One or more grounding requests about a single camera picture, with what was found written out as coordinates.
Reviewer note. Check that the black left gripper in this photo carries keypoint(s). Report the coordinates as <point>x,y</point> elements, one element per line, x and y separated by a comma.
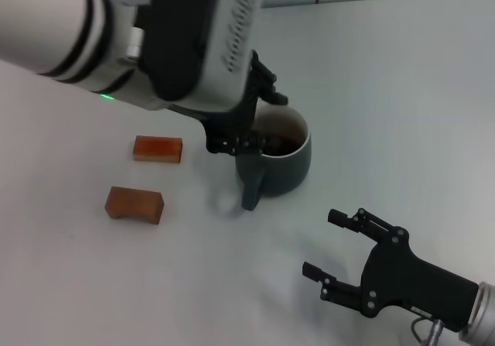
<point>228,129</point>

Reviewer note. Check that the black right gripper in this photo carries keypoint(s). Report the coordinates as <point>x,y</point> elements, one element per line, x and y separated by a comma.
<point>410,284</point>

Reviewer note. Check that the dark grey ceramic cup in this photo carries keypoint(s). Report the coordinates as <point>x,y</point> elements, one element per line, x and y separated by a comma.
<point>282,175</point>

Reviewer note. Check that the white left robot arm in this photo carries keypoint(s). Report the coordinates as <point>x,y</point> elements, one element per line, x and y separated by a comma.
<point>46,25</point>

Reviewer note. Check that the dark coffee liquid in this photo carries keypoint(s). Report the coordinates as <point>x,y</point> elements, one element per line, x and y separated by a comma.
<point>290,144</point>

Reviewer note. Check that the flat orange wooden block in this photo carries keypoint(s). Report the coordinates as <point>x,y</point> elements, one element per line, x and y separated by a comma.
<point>158,148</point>

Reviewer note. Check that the arched brown wooden block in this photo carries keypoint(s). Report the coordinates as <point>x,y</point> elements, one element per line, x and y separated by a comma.
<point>133,203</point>

